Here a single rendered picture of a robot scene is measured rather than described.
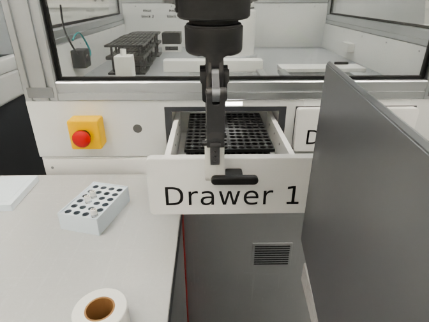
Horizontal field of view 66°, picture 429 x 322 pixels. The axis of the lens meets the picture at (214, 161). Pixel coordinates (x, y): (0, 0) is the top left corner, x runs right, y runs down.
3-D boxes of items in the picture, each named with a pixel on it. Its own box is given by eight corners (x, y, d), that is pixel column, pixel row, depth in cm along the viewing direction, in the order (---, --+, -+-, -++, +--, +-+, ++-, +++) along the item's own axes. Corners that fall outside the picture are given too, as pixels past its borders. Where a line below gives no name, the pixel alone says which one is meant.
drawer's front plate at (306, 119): (408, 151, 84) (420, 108, 79) (293, 151, 83) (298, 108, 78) (404, 147, 85) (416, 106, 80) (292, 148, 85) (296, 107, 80)
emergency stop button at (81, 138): (90, 148, 76) (87, 132, 74) (72, 149, 76) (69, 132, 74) (94, 143, 78) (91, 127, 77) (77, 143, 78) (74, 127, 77)
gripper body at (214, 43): (185, 17, 46) (188, 84, 50) (182, 25, 38) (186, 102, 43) (239, 16, 46) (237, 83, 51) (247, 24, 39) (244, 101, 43)
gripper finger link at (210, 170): (224, 139, 51) (224, 142, 50) (223, 177, 54) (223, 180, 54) (204, 140, 50) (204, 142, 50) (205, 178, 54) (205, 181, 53)
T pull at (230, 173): (258, 185, 53) (258, 177, 52) (210, 185, 52) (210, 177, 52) (255, 174, 56) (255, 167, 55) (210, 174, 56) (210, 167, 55)
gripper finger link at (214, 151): (219, 131, 49) (221, 141, 46) (219, 161, 52) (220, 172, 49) (209, 132, 49) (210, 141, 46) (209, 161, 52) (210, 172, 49)
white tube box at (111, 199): (99, 236, 63) (96, 219, 61) (60, 229, 65) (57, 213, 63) (129, 200, 74) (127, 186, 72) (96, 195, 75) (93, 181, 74)
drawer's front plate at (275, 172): (313, 213, 60) (322, 158, 55) (150, 214, 59) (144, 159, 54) (310, 207, 61) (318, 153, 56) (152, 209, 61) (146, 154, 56)
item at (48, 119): (437, 154, 86) (455, 99, 80) (39, 156, 84) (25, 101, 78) (323, 75, 171) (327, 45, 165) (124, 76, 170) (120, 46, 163)
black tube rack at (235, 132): (272, 177, 67) (274, 148, 65) (185, 178, 67) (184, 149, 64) (257, 136, 87) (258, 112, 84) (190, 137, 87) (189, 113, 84)
